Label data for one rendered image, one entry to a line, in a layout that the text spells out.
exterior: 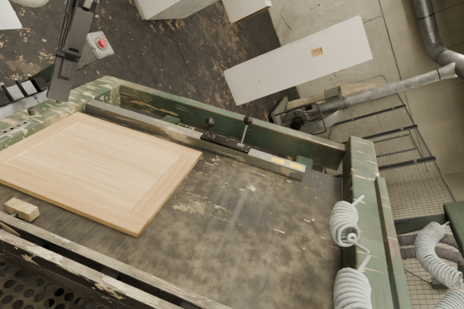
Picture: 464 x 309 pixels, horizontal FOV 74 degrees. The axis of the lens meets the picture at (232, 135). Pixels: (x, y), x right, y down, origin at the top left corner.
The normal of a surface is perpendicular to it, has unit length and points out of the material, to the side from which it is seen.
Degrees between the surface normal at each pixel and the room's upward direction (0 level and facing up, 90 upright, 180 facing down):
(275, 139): 90
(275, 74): 90
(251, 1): 90
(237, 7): 90
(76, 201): 55
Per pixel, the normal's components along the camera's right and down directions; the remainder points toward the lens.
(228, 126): -0.30, 0.44
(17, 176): 0.16, -0.85
